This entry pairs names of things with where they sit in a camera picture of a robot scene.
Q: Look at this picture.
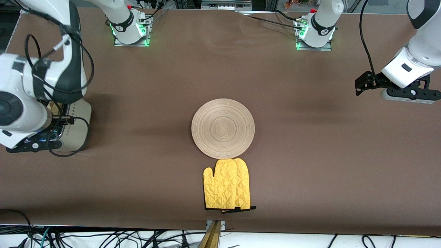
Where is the round wooden plate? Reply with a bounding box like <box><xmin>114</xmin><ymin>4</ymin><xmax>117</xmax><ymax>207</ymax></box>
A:
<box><xmin>191</xmin><ymin>99</ymin><xmax>255</xmax><ymax>159</ymax></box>

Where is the cream and chrome toaster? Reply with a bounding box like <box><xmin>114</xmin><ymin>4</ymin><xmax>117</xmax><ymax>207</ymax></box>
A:
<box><xmin>48</xmin><ymin>99</ymin><xmax>92</xmax><ymax>152</ymax></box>

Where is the yellow quilted oven mitt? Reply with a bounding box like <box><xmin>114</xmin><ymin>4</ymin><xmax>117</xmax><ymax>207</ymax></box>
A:
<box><xmin>203</xmin><ymin>158</ymin><xmax>242</xmax><ymax>214</ymax></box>
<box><xmin>234</xmin><ymin>158</ymin><xmax>257</xmax><ymax>211</ymax></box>

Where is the white power strip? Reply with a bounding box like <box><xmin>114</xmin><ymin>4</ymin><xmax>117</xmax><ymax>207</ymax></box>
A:
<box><xmin>136</xmin><ymin>0</ymin><xmax>166</xmax><ymax>9</ymax></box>

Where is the brass coloured metal bar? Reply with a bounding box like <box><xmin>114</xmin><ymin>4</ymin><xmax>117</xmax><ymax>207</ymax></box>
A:
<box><xmin>198</xmin><ymin>220</ymin><xmax>226</xmax><ymax>248</ymax></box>

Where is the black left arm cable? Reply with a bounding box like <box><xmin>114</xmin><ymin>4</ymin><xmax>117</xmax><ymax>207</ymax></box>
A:
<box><xmin>359</xmin><ymin>0</ymin><xmax>383</xmax><ymax>83</ymax></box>

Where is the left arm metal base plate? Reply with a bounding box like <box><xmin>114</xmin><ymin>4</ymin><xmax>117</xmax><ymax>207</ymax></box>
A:
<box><xmin>296</xmin><ymin>17</ymin><xmax>333</xmax><ymax>51</ymax></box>

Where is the black looping floor cable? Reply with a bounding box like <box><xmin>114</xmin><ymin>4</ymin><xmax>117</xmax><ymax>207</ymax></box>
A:
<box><xmin>0</xmin><ymin>209</ymin><xmax>34</xmax><ymax>248</ymax></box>

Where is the teal floor cable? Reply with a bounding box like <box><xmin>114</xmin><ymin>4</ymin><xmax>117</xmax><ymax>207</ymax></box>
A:
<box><xmin>40</xmin><ymin>227</ymin><xmax>52</xmax><ymax>248</ymax></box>

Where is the black cable across table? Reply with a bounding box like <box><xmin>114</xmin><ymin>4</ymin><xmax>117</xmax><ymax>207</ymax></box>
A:
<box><xmin>238</xmin><ymin>10</ymin><xmax>305</xmax><ymax>31</ymax></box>

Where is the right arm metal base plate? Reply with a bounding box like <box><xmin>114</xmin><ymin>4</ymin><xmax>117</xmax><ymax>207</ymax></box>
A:
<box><xmin>114</xmin><ymin>10</ymin><xmax>153</xmax><ymax>47</ymax></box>

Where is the black cable at arm base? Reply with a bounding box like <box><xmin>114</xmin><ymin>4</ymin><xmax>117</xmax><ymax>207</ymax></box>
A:
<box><xmin>140</xmin><ymin>6</ymin><xmax>169</xmax><ymax>26</ymax></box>

